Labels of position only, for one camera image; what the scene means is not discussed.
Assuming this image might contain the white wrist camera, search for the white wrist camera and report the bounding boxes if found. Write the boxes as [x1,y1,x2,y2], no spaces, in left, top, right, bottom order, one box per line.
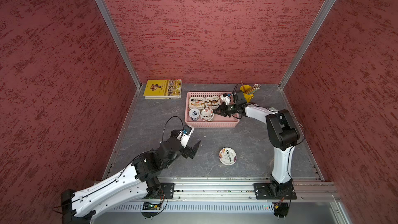
[171,125,194,148]
[220,92,237,106]

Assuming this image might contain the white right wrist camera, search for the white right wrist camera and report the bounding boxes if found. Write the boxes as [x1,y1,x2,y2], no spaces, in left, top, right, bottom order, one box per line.
[220,92,237,106]

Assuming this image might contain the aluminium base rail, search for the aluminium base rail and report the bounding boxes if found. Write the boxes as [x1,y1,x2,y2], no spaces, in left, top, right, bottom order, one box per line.
[93,177,341,203]

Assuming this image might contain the small Dairy Farmers yogurt cup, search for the small Dairy Farmers yogurt cup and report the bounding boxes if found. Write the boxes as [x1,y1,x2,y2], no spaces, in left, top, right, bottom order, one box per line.
[189,108,201,121]

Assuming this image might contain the Chobani raspberry yogurt tub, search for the Chobani raspberry yogurt tub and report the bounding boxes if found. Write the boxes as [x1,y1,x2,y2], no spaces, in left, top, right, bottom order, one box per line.
[200,108,214,122]

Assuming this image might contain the aluminium corner post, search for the aluminium corner post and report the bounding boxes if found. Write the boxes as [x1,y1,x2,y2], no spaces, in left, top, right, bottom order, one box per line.
[279,0,336,91]
[95,0,142,89]

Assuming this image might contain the white perforated cable duct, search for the white perforated cable duct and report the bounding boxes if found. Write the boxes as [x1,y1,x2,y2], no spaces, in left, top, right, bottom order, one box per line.
[110,201,274,214]

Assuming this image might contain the yellow book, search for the yellow book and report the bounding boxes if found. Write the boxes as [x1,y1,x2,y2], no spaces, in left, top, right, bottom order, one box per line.
[144,79,182,99]

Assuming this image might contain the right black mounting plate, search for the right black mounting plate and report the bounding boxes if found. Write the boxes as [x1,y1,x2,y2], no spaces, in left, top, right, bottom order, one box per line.
[254,182,297,200]

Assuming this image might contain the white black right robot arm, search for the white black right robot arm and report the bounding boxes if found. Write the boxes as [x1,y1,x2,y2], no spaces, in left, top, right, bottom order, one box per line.
[214,91,300,196]

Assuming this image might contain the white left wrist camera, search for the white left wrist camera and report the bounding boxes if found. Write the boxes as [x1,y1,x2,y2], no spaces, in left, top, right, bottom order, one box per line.
[171,125,194,148]

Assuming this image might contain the Chobani Flip chocolate yogurt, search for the Chobani Flip chocolate yogurt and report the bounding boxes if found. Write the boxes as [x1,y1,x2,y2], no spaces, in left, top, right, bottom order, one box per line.
[205,96,221,110]

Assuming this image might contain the Chobani Flip strawberry yogurt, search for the Chobani Flip strawberry yogurt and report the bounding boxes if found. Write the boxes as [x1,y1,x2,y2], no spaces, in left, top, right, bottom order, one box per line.
[188,96,205,110]

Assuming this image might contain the left aluminium corner post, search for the left aluminium corner post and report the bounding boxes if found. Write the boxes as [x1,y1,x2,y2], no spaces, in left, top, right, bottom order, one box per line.
[95,0,142,89]

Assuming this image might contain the yellow metal pencil cup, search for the yellow metal pencil cup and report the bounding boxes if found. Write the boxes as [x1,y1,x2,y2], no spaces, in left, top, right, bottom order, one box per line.
[240,85,254,103]

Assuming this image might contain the bundle of coloured pencils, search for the bundle of coloured pencils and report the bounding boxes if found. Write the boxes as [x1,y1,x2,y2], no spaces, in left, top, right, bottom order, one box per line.
[244,84,261,94]

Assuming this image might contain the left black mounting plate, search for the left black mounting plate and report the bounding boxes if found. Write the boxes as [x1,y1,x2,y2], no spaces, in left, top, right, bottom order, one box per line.
[158,183,175,200]

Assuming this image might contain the black mounting plate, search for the black mounting plate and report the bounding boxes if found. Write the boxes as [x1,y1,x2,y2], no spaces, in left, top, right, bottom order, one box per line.
[254,182,297,200]
[158,183,175,200]

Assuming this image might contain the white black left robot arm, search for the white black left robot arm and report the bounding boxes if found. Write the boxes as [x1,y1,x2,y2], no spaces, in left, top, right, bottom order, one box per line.
[60,138,201,224]

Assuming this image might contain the right aluminium corner post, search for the right aluminium corner post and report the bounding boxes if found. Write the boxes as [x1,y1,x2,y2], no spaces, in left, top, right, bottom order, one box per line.
[279,0,336,91]

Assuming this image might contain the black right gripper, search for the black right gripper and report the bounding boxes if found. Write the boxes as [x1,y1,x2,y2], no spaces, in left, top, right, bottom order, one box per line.
[214,102,239,117]

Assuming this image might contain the Chobani passion fruit yogurt tub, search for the Chobani passion fruit yogurt tub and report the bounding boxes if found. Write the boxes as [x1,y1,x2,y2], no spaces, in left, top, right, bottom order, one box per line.
[219,147,237,166]

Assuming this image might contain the pink plastic basket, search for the pink plastic basket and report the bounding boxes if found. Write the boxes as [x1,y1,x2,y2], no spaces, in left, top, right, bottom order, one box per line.
[184,92,239,128]

